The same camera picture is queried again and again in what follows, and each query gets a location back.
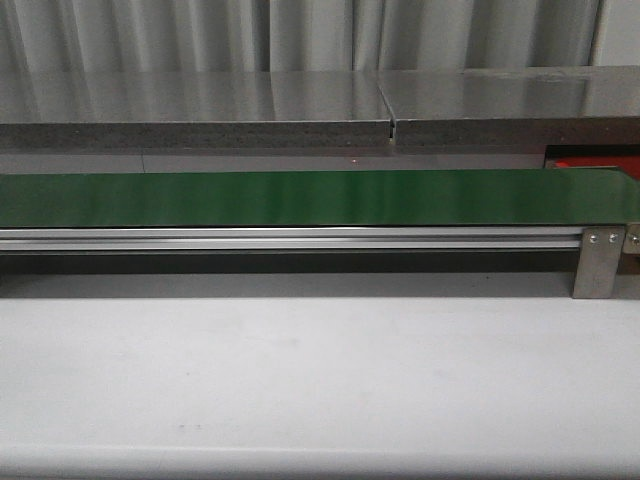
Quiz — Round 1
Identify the right stainless steel table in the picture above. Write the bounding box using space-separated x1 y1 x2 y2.
378 66 639 148

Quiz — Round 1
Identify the stainless steel table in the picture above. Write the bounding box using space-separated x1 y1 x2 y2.
1 72 392 150
378 66 639 148

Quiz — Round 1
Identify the left stainless steel table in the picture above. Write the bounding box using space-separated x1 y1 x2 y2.
1 72 392 150

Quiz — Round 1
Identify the green conveyor belt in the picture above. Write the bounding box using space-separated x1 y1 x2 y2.
1 168 639 228

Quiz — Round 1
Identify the red bin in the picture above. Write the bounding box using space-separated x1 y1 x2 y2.
546 155 640 180

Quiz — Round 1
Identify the grey pleated curtain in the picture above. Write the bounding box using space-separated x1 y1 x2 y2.
1 1 602 73

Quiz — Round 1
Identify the steel conveyor support bracket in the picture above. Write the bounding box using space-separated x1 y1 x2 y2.
572 226 625 299

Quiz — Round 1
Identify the aluminium conveyor side rail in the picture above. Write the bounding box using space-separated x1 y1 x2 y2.
1 226 583 255

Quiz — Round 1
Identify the small steel end bracket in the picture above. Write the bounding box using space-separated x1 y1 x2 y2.
623 223 640 256

